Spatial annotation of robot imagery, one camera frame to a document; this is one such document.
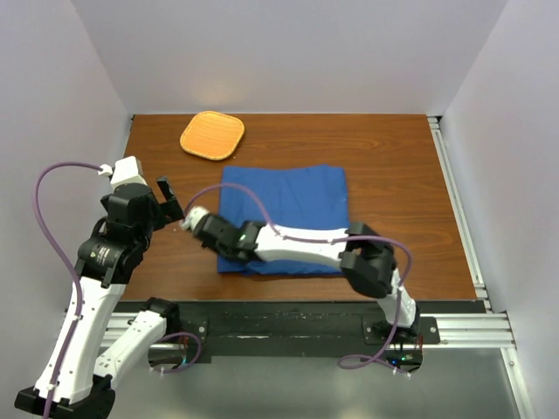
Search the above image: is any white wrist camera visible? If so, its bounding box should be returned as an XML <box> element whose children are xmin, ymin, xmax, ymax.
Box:
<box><xmin>179</xmin><ymin>206</ymin><xmax>210</xmax><ymax>231</ymax></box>
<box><xmin>98</xmin><ymin>156</ymin><xmax>148</xmax><ymax>191</ymax></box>

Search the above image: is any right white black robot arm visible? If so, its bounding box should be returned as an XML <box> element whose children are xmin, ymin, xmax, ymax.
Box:
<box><xmin>181</xmin><ymin>207</ymin><xmax>420</xmax><ymax>343</ymax></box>

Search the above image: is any orange square woven mat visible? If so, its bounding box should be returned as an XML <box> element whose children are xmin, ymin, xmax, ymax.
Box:
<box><xmin>179</xmin><ymin>111</ymin><xmax>245</xmax><ymax>161</ymax></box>

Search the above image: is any blue surgical drape cloth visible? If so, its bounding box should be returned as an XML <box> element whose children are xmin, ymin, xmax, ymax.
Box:
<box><xmin>217</xmin><ymin>164</ymin><xmax>349</xmax><ymax>277</ymax></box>

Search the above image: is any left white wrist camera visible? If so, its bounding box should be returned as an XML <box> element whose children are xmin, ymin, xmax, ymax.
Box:
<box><xmin>98</xmin><ymin>156</ymin><xmax>148</xmax><ymax>191</ymax></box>

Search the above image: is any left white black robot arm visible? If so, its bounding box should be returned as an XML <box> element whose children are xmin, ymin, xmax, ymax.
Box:
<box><xmin>14</xmin><ymin>176</ymin><xmax>183</xmax><ymax>418</ymax></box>

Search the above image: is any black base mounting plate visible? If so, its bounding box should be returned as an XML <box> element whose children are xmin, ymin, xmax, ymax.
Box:
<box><xmin>141</xmin><ymin>298</ymin><xmax>440</xmax><ymax>369</ymax></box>

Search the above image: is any aluminium frame rail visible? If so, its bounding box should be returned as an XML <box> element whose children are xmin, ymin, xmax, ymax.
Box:
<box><xmin>56</xmin><ymin>309</ymin><xmax>516</xmax><ymax>350</ymax></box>

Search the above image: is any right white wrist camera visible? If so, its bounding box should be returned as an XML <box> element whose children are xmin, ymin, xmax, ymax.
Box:
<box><xmin>179</xmin><ymin>206</ymin><xmax>210</xmax><ymax>231</ymax></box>

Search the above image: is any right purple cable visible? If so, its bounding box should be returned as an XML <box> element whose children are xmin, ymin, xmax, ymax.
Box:
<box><xmin>184</xmin><ymin>182</ymin><xmax>413</xmax><ymax>373</ymax></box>

